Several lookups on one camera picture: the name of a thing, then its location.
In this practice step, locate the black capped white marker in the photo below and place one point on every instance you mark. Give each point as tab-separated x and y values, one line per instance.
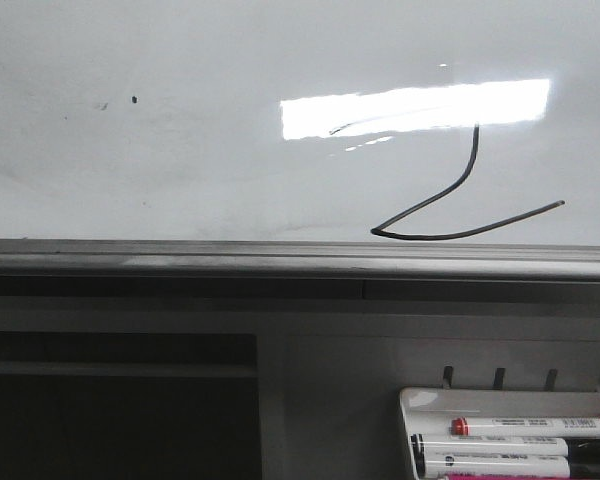
576	448

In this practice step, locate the grey cabinet with shelves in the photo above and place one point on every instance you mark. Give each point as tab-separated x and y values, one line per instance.
157	378

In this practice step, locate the red capped white marker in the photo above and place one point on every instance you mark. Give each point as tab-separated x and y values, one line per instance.
563	427

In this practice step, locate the white marker tray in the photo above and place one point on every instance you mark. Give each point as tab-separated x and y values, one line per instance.
430	411

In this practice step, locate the pink marker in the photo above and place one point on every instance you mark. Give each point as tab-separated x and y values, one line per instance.
498	477

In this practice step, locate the white whiteboard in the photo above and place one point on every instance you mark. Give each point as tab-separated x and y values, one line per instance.
355	138

